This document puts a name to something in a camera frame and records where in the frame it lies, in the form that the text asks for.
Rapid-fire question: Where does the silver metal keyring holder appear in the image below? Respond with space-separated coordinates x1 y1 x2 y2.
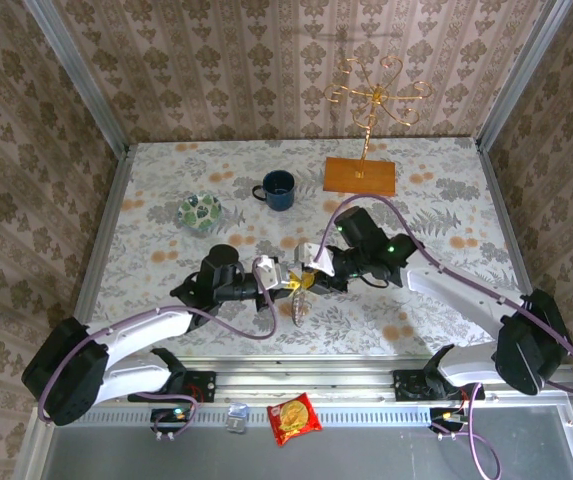
289 287 313 328

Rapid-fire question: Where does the green leaf pattern bowl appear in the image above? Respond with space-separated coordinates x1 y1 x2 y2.
176 192 224 232

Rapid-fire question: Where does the dark blue enamel mug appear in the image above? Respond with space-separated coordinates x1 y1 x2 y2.
251 169 297 212

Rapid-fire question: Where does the floral tablecloth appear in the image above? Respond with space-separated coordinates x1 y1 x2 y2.
85 138 537 359

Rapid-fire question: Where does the red snack packet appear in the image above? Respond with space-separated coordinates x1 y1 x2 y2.
266 392 324 448

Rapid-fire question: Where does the small clear plastic box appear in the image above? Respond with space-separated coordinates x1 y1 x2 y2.
225 402 250 434

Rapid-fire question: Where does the small black controller board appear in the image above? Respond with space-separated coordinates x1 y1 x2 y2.
428 405 472 442
149 405 200 442

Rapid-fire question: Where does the grey metal panel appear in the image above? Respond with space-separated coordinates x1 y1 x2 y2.
40 422 573 480

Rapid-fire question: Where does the gold wire stand wooden base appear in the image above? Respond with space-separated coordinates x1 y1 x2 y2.
322 55 435 197

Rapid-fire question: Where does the aluminium mounting rail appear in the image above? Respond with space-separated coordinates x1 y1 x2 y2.
40 355 573 404

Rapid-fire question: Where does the aluminium table edge rail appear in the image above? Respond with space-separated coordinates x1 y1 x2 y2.
475 139 552 361
60 143 135 369

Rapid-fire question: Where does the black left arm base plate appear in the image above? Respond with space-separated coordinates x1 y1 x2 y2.
127 370 217 404

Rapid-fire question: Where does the perforated metal cable duct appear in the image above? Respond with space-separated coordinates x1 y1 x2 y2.
55 403 467 427

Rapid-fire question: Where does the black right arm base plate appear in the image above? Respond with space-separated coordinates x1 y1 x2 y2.
393 368 487 402

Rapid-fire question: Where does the aluminium frame post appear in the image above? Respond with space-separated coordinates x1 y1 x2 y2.
475 0 573 151
23 0 132 156

